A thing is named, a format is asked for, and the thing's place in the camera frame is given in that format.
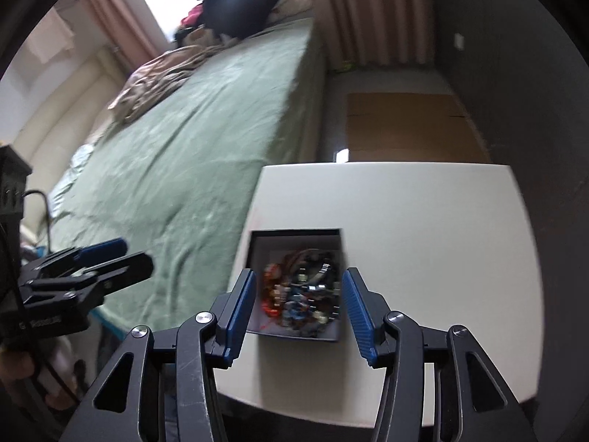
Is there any red bead string bracelet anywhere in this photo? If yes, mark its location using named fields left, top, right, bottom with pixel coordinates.
left=260, top=261, right=289, bottom=327

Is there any black jewelry box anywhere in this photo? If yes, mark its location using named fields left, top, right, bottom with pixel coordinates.
left=244, top=228, right=345, bottom=342

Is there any green bed blanket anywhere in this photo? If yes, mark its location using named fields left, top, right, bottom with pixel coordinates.
left=51, top=18, right=325, bottom=331

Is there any cream padded headboard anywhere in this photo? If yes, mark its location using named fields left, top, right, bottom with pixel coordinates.
left=11, top=48, right=130, bottom=241

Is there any white side table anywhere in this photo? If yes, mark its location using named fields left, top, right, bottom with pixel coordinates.
left=216, top=163, right=543, bottom=427

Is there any beige crumpled blanket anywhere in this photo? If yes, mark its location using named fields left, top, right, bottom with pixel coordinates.
left=109, top=45, right=223, bottom=124

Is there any brown cardboard sheet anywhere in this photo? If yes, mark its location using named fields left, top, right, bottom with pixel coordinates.
left=346, top=93, right=490, bottom=164

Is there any dark wood wardrobe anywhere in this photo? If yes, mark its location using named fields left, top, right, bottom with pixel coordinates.
left=434, top=0, right=588, bottom=404

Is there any pink curtain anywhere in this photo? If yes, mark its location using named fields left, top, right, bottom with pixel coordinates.
left=311, top=0, right=435, bottom=71

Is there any black cable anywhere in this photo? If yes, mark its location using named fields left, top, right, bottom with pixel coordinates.
left=20, top=189, right=54, bottom=250

